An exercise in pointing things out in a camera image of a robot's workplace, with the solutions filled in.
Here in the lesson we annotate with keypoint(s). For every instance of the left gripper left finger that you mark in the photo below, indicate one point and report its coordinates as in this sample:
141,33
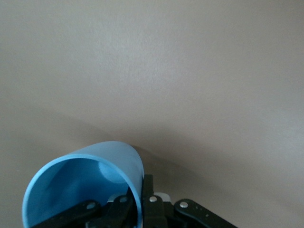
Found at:
118,209

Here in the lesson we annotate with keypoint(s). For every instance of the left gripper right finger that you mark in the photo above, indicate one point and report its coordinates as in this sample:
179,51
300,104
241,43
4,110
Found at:
153,213

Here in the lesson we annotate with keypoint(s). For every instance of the blue plastic cup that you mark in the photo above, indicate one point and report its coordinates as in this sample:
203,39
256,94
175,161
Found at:
123,156

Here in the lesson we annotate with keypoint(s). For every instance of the brown table cover sheet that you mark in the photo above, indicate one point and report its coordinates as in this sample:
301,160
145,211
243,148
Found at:
152,71

